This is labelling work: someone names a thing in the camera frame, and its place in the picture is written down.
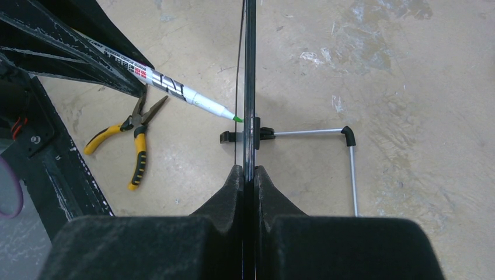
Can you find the white green whiteboard marker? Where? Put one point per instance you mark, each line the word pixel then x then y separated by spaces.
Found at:
pixel 164 83

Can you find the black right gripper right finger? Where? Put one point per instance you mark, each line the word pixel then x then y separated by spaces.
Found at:
pixel 294 245

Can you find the metal whiteboard stand bracket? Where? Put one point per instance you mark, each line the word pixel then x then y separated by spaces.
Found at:
pixel 322 161

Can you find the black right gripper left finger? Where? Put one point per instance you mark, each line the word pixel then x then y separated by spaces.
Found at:
pixel 203 245

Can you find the black aluminium base frame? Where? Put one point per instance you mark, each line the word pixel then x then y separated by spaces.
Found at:
pixel 57 184

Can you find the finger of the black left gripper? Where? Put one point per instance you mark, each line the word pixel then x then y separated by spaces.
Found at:
pixel 40 44
pixel 87 17

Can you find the black-framed whiteboard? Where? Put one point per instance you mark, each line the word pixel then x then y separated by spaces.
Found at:
pixel 245 142

